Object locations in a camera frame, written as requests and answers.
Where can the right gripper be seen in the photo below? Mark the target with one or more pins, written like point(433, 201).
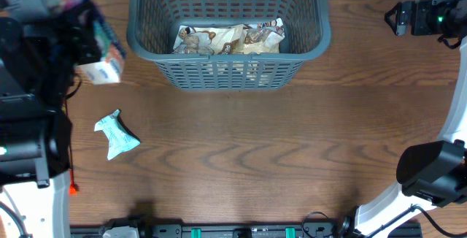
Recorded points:
point(422, 8)

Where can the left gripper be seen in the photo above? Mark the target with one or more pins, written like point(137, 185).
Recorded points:
point(64, 30)

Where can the white patterned carton box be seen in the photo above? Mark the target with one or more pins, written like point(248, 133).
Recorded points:
point(103, 56)

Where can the grey plastic basket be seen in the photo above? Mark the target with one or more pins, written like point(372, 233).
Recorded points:
point(155, 26)

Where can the small teal snack packet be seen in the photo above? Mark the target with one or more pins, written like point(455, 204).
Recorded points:
point(120, 141)

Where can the beige snack bag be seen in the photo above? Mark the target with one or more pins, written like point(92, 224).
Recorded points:
point(270, 35)
point(207, 41)
point(247, 45)

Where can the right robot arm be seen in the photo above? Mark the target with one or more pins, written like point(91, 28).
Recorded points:
point(430, 175)

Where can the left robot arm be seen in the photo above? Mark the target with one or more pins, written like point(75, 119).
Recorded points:
point(42, 42)

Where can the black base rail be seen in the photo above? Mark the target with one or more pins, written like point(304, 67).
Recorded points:
point(134, 227)

